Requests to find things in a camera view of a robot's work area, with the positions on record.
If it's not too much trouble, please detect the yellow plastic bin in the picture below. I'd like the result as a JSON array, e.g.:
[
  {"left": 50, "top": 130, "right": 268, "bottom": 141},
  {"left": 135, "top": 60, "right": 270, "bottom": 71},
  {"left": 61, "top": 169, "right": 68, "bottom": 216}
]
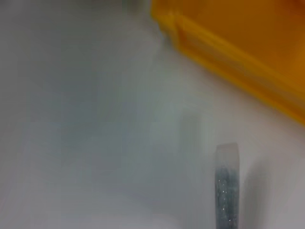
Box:
[{"left": 150, "top": 0, "right": 305, "bottom": 128}]

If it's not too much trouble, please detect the silver pen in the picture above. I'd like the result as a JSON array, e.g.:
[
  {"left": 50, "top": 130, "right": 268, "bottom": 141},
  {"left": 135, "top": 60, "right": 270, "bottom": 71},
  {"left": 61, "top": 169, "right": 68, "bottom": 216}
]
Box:
[{"left": 213, "top": 142, "right": 240, "bottom": 229}]

